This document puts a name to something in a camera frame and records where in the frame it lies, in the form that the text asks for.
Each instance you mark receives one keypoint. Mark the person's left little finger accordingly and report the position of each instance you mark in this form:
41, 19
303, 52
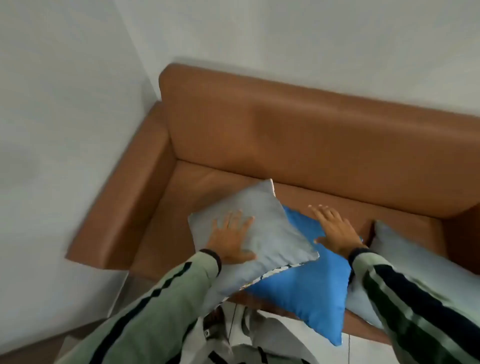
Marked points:
215, 228

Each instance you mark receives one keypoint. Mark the person's left middle finger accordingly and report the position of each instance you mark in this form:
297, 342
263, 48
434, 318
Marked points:
237, 221

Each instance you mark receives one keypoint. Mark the person's right thumb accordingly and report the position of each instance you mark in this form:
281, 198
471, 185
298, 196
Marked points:
321, 240

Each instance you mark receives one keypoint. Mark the person's left thumb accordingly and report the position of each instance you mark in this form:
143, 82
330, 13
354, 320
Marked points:
247, 257

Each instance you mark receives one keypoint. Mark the blue cushion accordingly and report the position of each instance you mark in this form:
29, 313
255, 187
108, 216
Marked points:
311, 288

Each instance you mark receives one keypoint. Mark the person's right hand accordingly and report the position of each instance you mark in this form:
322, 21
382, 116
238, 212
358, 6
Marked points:
341, 236

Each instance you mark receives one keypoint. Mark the person's right forearm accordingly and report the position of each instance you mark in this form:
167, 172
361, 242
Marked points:
412, 300

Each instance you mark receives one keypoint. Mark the grey cushion with patterned back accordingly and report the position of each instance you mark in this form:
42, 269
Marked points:
273, 225

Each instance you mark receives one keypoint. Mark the brown leather sofa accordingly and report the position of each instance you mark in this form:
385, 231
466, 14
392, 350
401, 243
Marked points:
262, 135

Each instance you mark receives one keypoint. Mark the pale blue-grey cushion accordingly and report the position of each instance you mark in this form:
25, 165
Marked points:
405, 255

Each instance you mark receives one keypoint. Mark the person's left hand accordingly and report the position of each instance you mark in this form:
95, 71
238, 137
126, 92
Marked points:
228, 245

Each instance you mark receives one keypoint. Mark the person's left forearm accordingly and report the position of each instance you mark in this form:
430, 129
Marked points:
157, 311

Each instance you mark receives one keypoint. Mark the person's white striped trousers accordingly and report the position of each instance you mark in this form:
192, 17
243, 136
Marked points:
262, 337

